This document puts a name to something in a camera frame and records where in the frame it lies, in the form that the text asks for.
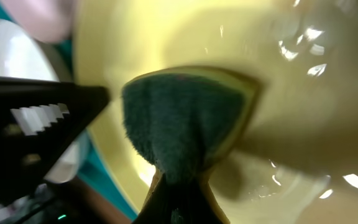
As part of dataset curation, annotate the white plate bottom left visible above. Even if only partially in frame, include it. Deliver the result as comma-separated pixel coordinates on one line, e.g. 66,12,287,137
0,19,90,184

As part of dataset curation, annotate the white plate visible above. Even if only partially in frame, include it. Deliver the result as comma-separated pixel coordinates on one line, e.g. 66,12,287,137
0,0,78,44
0,19,90,184

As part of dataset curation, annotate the white plate top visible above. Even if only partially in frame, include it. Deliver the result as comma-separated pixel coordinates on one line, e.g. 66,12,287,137
0,0,78,44

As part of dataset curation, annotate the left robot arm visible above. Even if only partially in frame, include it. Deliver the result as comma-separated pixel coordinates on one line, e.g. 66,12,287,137
0,77,109,223

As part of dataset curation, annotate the green yellow sponge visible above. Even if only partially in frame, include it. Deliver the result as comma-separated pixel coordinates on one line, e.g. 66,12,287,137
122,66,260,223

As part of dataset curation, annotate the yellow-green rimmed plate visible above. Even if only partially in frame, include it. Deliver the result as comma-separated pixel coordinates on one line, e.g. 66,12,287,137
75,0,358,223

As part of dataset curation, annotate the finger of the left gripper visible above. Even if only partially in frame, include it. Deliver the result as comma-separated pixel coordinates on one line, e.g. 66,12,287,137
0,77,109,205

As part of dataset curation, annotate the teal plastic tray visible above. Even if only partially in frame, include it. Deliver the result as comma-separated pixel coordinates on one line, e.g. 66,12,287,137
0,5,137,223

